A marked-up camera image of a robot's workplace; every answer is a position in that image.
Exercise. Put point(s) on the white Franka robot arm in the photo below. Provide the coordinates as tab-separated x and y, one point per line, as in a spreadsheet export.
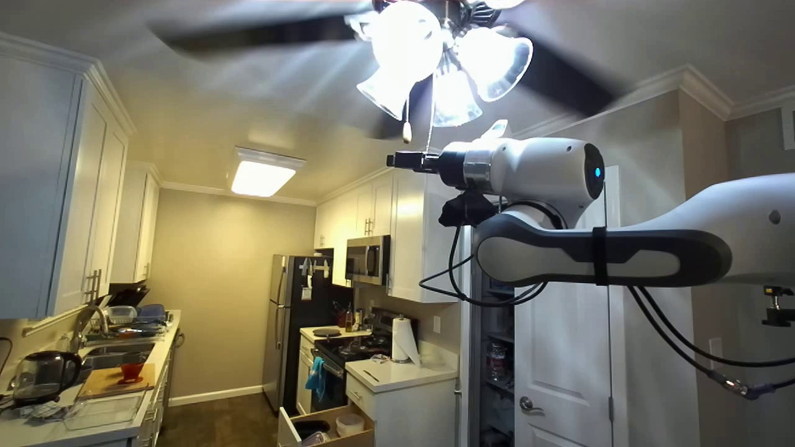
745	224

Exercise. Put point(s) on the narrow white wall cabinet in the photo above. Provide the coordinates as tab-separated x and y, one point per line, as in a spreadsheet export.
137	224

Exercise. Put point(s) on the red cup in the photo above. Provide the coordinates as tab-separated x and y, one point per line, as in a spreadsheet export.
129	370

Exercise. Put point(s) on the white base cabinet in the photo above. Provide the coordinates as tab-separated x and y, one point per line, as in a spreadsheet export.
405	401

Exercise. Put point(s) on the dark-bladed ceiling fan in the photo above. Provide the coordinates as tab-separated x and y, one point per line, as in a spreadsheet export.
248	36

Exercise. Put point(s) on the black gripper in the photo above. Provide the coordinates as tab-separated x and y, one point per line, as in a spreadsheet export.
449	166

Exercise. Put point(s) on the open wooden drawer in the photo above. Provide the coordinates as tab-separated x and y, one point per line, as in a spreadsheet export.
326	425

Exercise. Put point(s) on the blue hanging towel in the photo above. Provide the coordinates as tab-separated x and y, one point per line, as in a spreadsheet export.
316	381

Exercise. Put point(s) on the black pot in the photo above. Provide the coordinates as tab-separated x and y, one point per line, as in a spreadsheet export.
128	294

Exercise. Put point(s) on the white upper kitchen cabinets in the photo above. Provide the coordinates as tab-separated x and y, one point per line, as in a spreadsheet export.
387	231

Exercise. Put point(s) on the frosted glass lamp shade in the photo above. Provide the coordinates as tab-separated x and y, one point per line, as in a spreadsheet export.
452	98
498	58
405	37

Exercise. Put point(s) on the stainless steel refrigerator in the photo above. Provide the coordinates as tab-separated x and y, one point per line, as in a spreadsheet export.
289	331

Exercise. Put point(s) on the rectangular ceiling light panel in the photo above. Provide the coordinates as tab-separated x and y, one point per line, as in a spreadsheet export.
263	177

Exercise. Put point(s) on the white paper towel roll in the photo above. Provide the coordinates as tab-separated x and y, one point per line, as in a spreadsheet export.
402	339

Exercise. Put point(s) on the wooden cutting board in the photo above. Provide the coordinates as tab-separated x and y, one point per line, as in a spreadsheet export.
111	381

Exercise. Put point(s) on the over-range microwave oven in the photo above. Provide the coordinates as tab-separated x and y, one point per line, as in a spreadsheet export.
367	258

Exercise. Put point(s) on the silver sink faucet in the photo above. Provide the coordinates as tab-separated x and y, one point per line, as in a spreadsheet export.
89	317

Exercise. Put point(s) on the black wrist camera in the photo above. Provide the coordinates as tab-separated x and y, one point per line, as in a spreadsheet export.
468	209

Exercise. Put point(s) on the white panel door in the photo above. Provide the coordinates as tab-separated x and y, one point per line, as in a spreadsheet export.
572	355

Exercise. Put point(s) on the black kitchen stove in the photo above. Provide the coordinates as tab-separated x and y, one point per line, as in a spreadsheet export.
337	367

